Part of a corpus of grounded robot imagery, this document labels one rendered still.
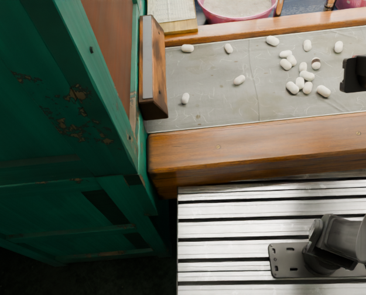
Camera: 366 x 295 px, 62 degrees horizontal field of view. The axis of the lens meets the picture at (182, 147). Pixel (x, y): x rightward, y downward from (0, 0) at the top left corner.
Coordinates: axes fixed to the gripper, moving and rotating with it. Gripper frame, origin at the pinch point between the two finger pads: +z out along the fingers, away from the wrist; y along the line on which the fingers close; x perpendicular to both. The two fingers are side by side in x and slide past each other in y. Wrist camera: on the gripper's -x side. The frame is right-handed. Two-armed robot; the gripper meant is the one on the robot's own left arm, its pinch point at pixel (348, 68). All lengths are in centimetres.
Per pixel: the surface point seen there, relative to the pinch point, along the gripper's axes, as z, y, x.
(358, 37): 24.3, -14.9, -5.0
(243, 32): 26.5, 17.1, -9.9
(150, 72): 3.6, 43.0, -3.6
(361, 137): -3.2, -2.4, 14.8
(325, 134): -2.0, 4.9, 13.8
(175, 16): 32, 36, -17
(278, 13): 30.4, 6.0, -14.0
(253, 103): 9.3, 18.6, 7.5
